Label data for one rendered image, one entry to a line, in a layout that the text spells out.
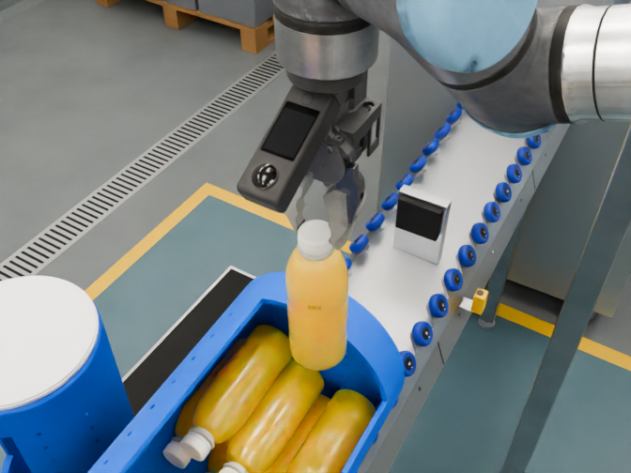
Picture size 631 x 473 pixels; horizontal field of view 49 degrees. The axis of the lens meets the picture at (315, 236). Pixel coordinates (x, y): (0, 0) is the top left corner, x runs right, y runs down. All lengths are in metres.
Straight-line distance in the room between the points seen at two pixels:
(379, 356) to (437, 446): 1.32
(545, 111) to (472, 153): 1.18
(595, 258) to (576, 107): 0.95
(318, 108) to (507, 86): 0.17
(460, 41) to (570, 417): 2.05
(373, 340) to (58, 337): 0.54
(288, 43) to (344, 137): 0.11
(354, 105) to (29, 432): 0.79
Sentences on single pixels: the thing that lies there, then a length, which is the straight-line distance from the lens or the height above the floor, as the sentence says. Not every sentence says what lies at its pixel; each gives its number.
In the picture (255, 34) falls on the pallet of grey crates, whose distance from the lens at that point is 3.98.
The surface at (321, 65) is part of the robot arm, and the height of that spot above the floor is 1.66.
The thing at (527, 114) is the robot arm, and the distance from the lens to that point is 0.58.
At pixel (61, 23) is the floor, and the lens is 4.58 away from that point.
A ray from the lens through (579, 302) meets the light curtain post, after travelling 1.58.
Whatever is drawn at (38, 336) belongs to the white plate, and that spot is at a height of 1.04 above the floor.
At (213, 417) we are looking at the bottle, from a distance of 0.96.
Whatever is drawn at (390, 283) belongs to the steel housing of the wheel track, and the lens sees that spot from 1.40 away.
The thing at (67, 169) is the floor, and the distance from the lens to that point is 3.35.
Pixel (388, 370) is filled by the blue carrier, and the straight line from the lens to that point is 0.99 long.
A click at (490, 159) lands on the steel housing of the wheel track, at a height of 0.93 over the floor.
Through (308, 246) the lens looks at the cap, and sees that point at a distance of 0.73.
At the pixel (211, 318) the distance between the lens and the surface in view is 2.36.
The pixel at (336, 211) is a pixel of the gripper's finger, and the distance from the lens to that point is 0.70.
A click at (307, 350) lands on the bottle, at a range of 0.85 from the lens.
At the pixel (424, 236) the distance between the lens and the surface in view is 1.39.
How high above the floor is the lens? 1.95
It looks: 44 degrees down
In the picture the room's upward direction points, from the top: straight up
